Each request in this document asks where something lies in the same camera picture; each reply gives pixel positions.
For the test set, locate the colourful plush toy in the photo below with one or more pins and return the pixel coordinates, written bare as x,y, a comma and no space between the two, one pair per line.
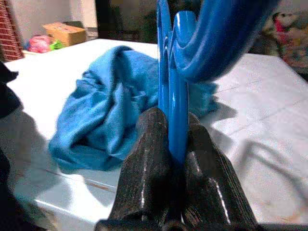
288,48

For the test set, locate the green crumpled item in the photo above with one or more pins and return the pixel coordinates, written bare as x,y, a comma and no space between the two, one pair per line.
56,45

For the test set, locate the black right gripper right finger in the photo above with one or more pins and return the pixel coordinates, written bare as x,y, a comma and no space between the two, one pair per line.
209,183

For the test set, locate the brown cardboard box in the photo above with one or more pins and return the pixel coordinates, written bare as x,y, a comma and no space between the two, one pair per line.
65,33

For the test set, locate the navy garment with label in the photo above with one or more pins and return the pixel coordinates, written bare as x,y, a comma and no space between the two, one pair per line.
7,96

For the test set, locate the white plastic folding table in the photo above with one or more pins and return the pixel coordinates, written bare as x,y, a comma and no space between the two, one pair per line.
264,120

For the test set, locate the red brick pillar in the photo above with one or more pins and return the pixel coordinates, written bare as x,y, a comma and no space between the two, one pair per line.
9,31

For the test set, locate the blue plastic hanger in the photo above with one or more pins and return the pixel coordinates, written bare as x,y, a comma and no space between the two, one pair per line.
178,108

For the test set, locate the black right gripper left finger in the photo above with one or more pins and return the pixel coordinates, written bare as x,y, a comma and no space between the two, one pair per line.
149,173

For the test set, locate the blue cloth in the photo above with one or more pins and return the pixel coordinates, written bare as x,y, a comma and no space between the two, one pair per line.
101,108

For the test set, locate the pink plastic bag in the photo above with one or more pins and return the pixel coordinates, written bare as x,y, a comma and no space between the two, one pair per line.
39,44

